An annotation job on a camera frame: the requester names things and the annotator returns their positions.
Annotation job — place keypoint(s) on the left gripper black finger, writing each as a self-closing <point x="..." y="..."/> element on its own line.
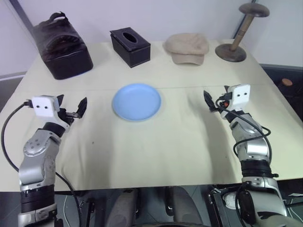
<point x="82" y="107"/>
<point x="60" y="98"/>

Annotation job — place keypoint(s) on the beige flat cap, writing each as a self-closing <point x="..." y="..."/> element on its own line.
<point x="187" y="47"/>

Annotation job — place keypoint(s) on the light blue round plate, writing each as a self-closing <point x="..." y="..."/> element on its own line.
<point x="137" y="102"/>

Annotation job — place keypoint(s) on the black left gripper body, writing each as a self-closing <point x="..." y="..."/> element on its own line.
<point x="63" y="116"/>

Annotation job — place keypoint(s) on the dark upholstered seat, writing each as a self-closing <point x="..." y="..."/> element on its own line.
<point x="288" y="94"/>

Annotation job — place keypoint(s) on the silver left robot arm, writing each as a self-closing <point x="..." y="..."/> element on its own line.
<point x="35" y="156"/>

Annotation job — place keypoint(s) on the black metal frame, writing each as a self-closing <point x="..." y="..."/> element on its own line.
<point x="214" y="205"/>

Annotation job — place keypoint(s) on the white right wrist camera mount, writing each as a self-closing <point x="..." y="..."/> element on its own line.
<point x="241" y="95"/>

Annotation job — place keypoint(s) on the small brown round disc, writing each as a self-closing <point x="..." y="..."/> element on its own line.
<point x="286" y="82"/>

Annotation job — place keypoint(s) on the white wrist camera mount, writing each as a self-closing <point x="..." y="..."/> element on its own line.
<point x="241" y="95"/>
<point x="43" y="106"/>

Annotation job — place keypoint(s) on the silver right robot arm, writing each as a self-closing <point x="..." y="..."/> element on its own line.
<point x="255" y="149"/>

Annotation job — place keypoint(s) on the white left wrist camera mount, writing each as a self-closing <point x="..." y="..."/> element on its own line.
<point x="43" y="106"/>

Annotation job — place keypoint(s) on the wooden hat stand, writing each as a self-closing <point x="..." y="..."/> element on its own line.
<point x="233" y="49"/>

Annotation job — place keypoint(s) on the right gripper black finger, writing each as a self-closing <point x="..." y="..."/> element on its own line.
<point x="226" y="89"/>
<point x="208" y="100"/>

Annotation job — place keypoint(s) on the dark brown leather bag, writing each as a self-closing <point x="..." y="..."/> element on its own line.
<point x="64" y="49"/>

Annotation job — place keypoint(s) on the cream tablecloth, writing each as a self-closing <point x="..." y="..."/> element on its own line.
<point x="146" y="151"/>

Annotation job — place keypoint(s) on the black tissue box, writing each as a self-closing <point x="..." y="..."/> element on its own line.
<point x="130" y="46"/>

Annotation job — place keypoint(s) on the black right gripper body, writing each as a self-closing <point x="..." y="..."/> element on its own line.
<point x="221" y="107"/>

